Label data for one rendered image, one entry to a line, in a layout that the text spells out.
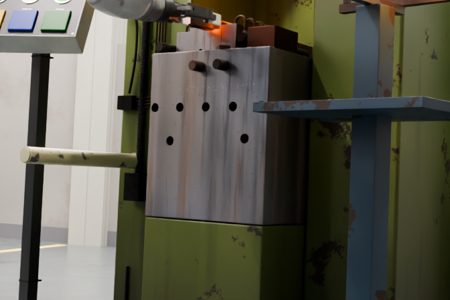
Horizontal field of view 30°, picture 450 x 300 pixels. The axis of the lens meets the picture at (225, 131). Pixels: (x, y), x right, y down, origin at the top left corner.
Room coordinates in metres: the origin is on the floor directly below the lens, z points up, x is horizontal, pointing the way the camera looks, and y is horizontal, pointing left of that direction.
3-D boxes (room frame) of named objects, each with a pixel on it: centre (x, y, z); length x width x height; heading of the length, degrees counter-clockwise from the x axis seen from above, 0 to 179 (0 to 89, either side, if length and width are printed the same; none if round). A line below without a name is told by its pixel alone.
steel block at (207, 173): (2.41, -0.11, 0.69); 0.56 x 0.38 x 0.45; 145
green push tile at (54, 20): (2.37, 0.49, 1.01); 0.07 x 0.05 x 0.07; 80
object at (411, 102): (1.74, -0.31, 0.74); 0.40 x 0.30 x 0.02; 48
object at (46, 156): (2.38, 0.40, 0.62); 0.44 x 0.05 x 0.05; 145
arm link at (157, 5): (2.01, 0.21, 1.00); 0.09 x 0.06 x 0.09; 55
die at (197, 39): (2.43, -0.06, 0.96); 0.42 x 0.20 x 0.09; 145
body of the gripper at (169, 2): (2.07, 0.16, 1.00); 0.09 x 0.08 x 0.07; 145
